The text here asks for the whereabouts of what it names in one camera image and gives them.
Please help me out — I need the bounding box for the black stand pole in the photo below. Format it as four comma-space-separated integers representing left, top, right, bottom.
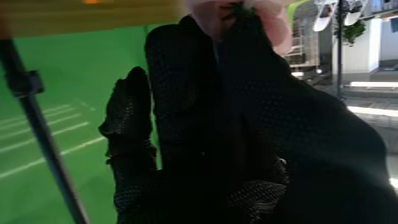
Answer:
0, 38, 94, 224

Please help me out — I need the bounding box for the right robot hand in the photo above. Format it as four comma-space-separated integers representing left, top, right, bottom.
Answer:
96, 14, 398, 224

